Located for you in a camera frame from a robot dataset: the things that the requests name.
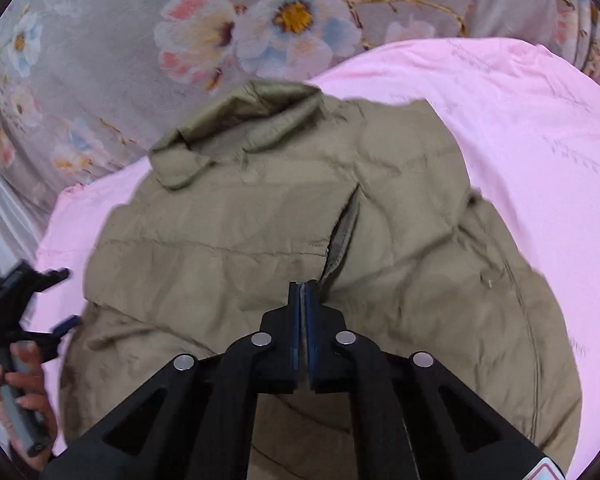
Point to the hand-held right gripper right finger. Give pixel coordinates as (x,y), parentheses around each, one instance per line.
(313,345)

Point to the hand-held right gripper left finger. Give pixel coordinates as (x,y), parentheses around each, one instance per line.
(295,345)

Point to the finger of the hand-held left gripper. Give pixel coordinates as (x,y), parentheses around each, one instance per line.
(66,324)
(52,277)

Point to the olive padded jacket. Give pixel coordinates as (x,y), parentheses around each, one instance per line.
(280,210)

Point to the person's left hand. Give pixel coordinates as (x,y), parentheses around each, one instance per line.
(32,405)

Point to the grey floral bedsheet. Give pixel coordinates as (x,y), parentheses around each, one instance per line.
(105,60)

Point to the pink blanket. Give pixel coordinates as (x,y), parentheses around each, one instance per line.
(530,135)

